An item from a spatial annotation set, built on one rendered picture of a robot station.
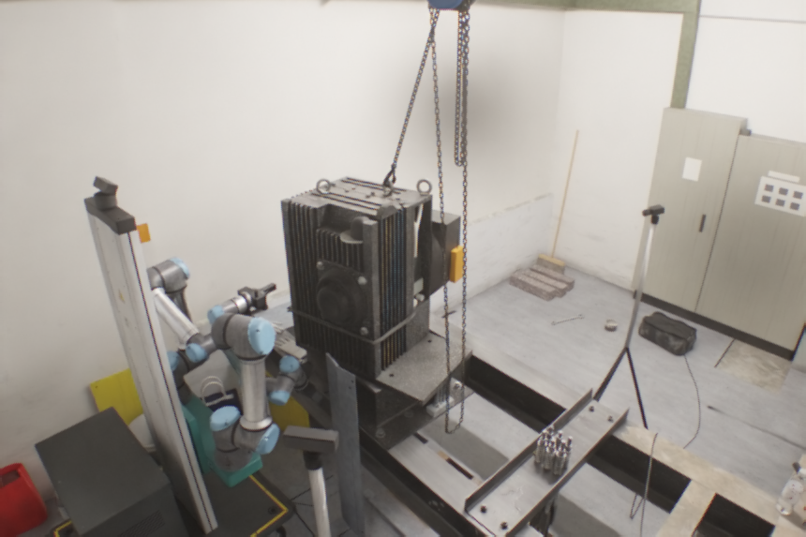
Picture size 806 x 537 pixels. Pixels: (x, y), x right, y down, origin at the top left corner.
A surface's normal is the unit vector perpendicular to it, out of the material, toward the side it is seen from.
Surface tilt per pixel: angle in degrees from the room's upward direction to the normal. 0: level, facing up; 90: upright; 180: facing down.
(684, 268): 90
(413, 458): 0
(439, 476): 0
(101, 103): 90
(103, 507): 0
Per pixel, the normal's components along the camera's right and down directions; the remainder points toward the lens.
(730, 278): -0.75, 0.26
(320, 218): 0.82, 0.22
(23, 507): 0.67, 0.29
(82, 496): 0.00, -0.92
